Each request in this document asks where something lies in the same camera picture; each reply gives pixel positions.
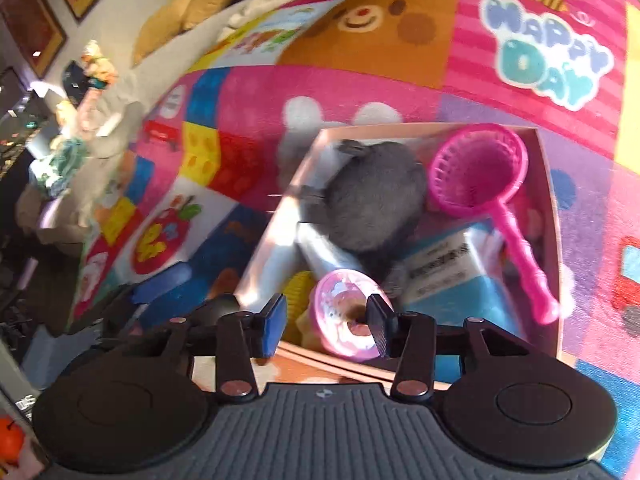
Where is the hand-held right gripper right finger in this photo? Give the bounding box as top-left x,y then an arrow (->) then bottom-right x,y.
366,294 -> 493,403

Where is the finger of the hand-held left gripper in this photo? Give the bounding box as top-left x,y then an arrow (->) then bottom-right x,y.
67,262 -> 193,336
192,294 -> 241,328

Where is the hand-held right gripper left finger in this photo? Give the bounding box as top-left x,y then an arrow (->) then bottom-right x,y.
160,292 -> 290,403

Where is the pink round toy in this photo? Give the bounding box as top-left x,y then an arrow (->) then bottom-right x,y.
309,269 -> 396,361

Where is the yellow knitted toy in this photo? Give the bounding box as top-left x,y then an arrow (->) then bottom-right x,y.
282,270 -> 321,348

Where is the blue white wet wipes pack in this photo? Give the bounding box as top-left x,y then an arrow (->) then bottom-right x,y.
395,222 -> 526,341

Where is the dark grey plush toy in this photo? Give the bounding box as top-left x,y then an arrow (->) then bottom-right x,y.
300,139 -> 428,281

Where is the pink plastic net scoop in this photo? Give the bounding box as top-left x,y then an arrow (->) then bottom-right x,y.
428,124 -> 560,325

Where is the pink cardboard box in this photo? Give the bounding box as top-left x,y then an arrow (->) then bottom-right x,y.
235,122 -> 566,391

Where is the orange round toy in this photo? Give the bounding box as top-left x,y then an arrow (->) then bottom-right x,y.
0,417 -> 26,466

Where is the blue yarn bundle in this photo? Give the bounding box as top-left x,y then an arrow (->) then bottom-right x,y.
30,137 -> 88,198

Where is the yellow soft toy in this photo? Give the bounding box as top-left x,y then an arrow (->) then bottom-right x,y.
55,99 -> 93,133

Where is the dark glass cabinet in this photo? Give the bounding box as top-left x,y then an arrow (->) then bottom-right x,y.
0,67 -> 51,181

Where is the black cap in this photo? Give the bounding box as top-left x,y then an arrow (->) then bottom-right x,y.
61,60 -> 96,98

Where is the plush bear toy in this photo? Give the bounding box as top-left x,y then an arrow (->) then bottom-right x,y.
80,40 -> 119,92

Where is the colourful cartoon play mat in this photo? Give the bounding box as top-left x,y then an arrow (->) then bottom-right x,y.
70,0 -> 640,480

